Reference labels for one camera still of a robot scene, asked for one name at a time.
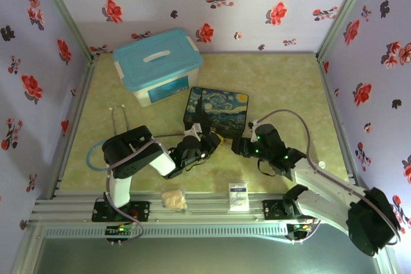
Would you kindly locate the starry night painted box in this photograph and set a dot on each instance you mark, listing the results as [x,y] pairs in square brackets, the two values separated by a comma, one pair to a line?
[221,107]

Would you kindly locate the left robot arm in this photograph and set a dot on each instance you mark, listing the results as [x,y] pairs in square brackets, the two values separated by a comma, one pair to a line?
[128,155]

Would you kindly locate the small white labelled packet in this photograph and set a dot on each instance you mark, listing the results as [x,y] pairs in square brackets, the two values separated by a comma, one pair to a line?
[239,195]

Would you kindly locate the clear bag with beige contents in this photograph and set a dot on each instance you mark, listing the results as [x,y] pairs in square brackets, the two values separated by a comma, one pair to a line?
[174,200]

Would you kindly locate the black circuit board with leds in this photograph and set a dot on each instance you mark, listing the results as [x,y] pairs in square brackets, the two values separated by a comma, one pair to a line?
[300,229]

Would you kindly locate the blue lidded plastic storage box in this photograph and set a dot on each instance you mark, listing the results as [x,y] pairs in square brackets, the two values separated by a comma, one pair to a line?
[154,62]

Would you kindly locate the blue tube stethoscope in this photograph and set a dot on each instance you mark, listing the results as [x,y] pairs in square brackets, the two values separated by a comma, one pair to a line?
[93,166]

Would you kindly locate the green circuit board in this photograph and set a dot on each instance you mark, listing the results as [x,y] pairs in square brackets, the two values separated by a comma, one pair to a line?
[119,229]

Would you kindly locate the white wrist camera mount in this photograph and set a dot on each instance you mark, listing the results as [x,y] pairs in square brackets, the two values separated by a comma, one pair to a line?
[193,130]
[253,125]

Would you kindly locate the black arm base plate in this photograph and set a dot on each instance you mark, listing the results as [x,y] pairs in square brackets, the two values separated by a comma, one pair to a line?
[273,210]
[141,211]

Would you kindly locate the aluminium frame rail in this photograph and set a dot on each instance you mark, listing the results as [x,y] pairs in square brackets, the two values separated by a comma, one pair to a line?
[205,213]

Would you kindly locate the aluminium frame post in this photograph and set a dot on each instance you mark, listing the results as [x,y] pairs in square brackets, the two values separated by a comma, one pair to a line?
[64,14]
[343,14]

